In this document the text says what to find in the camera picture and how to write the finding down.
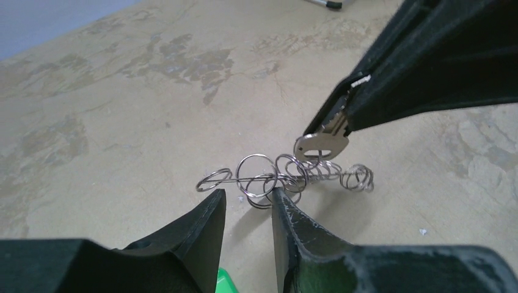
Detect silver key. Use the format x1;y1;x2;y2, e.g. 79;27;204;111
293;71;371;161

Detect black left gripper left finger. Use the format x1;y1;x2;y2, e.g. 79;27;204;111
1;189;226;292

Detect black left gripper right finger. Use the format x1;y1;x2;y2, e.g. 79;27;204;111
271;187;517;292

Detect green key tag with key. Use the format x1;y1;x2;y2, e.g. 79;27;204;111
215;267;239;293

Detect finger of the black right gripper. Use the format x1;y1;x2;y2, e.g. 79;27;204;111
304;1;429;135
346;1;517;131

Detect metal whiteboard stand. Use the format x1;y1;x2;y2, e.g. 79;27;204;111
306;0;349;11

